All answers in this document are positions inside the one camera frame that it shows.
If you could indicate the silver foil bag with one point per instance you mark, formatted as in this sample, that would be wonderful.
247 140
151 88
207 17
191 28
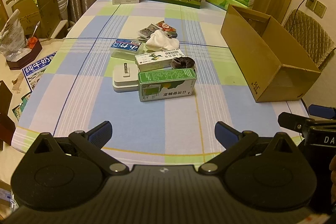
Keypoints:
13 40

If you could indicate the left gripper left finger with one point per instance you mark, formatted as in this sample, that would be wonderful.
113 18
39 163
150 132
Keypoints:
89 145

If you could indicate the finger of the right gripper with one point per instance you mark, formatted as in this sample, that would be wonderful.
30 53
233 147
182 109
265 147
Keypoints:
293 122
322 111

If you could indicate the white long medicine box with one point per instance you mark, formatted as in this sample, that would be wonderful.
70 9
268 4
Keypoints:
156 60

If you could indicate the dark candy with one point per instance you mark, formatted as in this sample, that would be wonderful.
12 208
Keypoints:
182 63

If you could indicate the dark wooden tray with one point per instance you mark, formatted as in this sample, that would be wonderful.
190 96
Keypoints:
26 58

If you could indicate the red snack packet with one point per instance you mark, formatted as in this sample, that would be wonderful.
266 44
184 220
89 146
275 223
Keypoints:
165 27

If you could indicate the green medicine box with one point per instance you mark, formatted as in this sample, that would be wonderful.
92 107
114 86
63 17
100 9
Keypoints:
165 84

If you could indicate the wall socket with plug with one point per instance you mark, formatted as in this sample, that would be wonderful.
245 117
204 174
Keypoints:
311 4

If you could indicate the white cloth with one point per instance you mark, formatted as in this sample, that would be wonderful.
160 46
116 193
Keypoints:
158 41

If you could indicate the person right hand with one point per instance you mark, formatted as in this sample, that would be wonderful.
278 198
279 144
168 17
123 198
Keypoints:
332 168

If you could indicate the milk flyer paper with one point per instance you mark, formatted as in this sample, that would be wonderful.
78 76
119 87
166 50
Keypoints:
33 72

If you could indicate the brown cardboard box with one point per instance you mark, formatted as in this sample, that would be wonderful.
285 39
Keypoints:
274 64

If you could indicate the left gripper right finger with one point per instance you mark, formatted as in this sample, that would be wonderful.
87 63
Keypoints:
236 145

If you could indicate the blue labelled clear case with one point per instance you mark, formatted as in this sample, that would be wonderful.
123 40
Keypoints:
126 49

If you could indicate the white power adapter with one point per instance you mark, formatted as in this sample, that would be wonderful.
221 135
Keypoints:
125 77

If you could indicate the brown cardboard carton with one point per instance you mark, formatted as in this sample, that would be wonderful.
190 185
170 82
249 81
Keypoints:
46 12

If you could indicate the grey snack packet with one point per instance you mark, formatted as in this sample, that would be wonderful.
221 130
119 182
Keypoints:
145 33

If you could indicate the checkered tablecloth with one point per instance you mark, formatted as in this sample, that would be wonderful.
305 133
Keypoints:
171 118

